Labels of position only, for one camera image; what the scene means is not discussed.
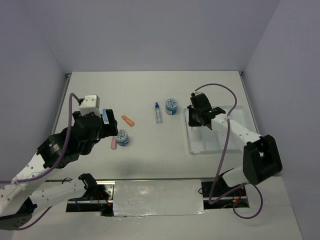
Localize blue paint jar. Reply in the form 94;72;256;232
165;98;178;115
115;129;130;147

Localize orange highlighter cap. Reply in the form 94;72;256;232
121;115;135;127

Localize clear blue spray bottle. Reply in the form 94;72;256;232
155;102;163;124

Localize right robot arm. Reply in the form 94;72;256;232
187;92;283;198

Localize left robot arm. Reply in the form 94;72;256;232
0;109;118;231

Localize blue highlighter cap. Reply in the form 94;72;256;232
102;108;109;125

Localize pink highlighter cap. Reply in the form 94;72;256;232
110;136;117;150

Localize clear plastic organizer tray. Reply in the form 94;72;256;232
183;105;255;155

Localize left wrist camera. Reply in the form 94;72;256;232
79;94;100;117

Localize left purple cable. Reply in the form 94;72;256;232
0;92;83;230

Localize purple cable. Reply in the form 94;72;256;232
0;92;83;230
193;83;265;220

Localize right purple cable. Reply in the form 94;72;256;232
193;83;265;220

